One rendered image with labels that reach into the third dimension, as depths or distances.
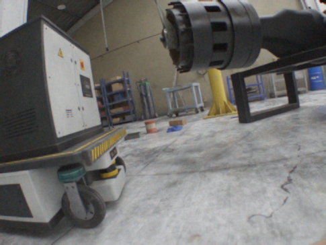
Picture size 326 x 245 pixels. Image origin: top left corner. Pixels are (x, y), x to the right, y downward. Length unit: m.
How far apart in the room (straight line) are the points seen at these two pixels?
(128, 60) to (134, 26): 1.57
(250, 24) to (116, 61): 7.78
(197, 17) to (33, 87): 0.91
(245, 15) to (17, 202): 1.51
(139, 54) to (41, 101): 7.59
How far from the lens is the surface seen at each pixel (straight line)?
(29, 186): 0.71
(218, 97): 3.73
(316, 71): 7.27
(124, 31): 8.84
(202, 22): 1.14
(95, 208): 0.71
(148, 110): 7.33
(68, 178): 0.67
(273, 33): 1.61
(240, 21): 1.24
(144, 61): 8.01
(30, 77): 0.73
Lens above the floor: 0.40
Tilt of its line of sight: 5 degrees down
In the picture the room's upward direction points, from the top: 12 degrees counter-clockwise
